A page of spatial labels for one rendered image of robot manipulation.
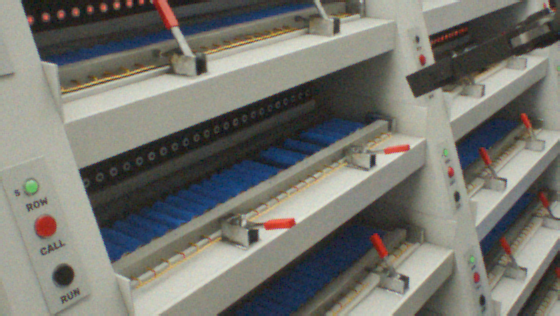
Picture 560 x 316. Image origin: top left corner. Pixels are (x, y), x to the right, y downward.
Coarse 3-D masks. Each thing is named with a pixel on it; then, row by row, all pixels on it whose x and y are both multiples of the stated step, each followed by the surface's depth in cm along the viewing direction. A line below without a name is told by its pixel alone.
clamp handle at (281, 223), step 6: (246, 216) 71; (240, 222) 71; (264, 222) 70; (270, 222) 68; (276, 222) 68; (282, 222) 67; (288, 222) 66; (294, 222) 67; (246, 228) 71; (252, 228) 70; (258, 228) 69; (270, 228) 68; (276, 228) 68; (282, 228) 67
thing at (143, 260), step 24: (336, 144) 94; (360, 144) 97; (288, 168) 86; (312, 168) 87; (336, 168) 89; (264, 192) 79; (216, 216) 73; (168, 240) 68; (192, 240) 70; (216, 240) 71; (120, 264) 63; (144, 264) 65
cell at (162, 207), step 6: (156, 204) 77; (162, 204) 77; (168, 204) 77; (156, 210) 77; (162, 210) 76; (168, 210) 76; (174, 210) 75; (180, 210) 75; (186, 210) 75; (174, 216) 75; (180, 216) 75; (186, 216) 74; (192, 216) 74
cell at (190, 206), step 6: (168, 198) 79; (174, 198) 78; (180, 198) 79; (174, 204) 78; (180, 204) 77; (186, 204) 77; (192, 204) 77; (198, 204) 77; (192, 210) 76; (198, 210) 76; (204, 210) 75
